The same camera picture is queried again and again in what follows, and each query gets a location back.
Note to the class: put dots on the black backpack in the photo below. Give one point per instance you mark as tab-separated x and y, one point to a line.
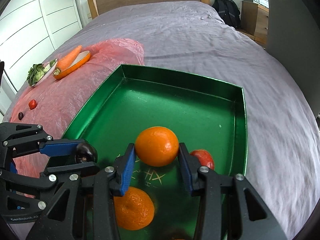
229	12

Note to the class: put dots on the orange mandarin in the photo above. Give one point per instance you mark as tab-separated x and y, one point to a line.
157	146

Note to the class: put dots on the red tomato fruit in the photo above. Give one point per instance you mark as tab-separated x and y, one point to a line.
32	104

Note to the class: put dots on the wooden drawer cabinet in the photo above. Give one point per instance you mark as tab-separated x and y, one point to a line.
254	22

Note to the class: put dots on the orange rimmed white dish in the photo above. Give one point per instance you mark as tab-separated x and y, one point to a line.
80	60

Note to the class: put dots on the green leafy vegetable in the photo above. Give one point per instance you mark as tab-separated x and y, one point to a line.
37	72

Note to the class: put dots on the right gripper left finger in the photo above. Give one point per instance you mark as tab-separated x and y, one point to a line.
65	214

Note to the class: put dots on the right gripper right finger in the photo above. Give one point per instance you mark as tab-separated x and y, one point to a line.
229	207

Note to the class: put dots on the small dark plum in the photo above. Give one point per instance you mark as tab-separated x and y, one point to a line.
20	115

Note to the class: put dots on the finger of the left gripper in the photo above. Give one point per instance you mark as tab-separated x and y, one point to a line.
21	147
62	173

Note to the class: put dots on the orange in tray left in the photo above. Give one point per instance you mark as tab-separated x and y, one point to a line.
135	210

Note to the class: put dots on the purple bed sheet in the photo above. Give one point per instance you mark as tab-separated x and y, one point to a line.
282	133

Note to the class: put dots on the grey office chair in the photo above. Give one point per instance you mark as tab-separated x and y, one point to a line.
293	39

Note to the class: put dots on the orange carrot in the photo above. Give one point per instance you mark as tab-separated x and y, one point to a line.
67	60

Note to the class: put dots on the pink plastic sheet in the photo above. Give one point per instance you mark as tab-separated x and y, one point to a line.
58	101

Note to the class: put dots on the green rectangular tray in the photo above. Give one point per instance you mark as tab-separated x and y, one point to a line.
156	109

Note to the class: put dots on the white wardrobe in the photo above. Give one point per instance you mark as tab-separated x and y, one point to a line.
30	31

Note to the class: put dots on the dark purple plum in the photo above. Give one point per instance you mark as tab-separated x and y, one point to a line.
85	153

